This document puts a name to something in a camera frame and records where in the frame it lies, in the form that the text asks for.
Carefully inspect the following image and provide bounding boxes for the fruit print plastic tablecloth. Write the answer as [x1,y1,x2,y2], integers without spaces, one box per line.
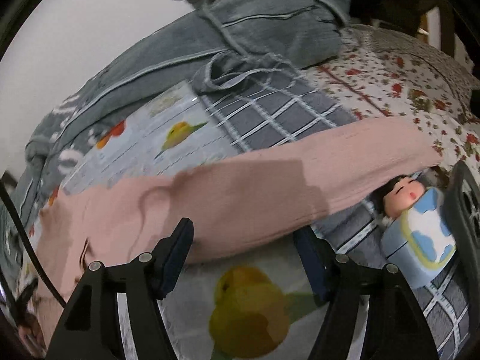
[28,79,373,360]

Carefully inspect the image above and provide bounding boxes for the person's left hand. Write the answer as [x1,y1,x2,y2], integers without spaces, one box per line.
[0,287,48,359]

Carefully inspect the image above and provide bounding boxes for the pink ribbed knit sweater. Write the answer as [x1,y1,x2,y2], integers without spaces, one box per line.
[28,116,444,342]

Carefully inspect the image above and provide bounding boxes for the small doll figurine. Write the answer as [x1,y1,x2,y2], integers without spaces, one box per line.
[379,175,456,289]

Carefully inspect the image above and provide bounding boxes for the grey embroidered quilt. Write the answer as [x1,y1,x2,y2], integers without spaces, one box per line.
[0,0,352,233]

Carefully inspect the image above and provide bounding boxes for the grey plaid cloth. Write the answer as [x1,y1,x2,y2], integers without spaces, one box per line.
[192,46,479,359]

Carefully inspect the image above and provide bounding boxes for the black cable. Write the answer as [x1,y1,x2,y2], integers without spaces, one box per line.
[0,179,68,310]

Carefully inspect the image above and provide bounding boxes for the floral bed sheet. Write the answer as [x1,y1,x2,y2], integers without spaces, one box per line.
[306,25,479,177]

